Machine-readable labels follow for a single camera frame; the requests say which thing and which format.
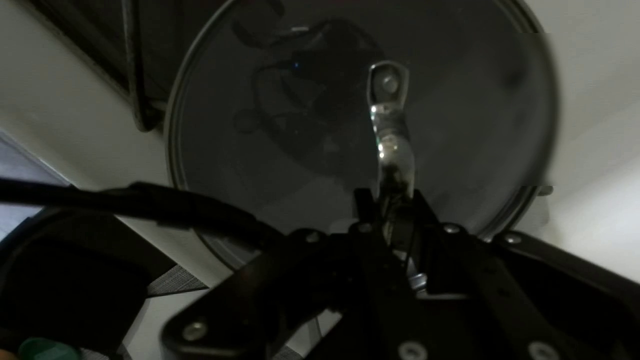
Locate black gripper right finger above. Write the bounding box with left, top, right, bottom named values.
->
left=397, top=187, right=640, bottom=360

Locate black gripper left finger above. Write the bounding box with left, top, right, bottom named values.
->
left=158, top=185, right=435, bottom=360

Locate glass lid with metal handle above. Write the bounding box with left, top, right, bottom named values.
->
left=161, top=0, right=561, bottom=268

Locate black frying pan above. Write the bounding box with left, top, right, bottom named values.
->
left=161, top=0, right=561, bottom=272

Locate black bin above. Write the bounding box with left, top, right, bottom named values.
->
left=0, top=206, right=176, bottom=357

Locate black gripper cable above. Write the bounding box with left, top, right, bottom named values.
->
left=0, top=175, right=287, bottom=251

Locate metal wire dish rack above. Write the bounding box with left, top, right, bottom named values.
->
left=27, top=0, right=172, bottom=131

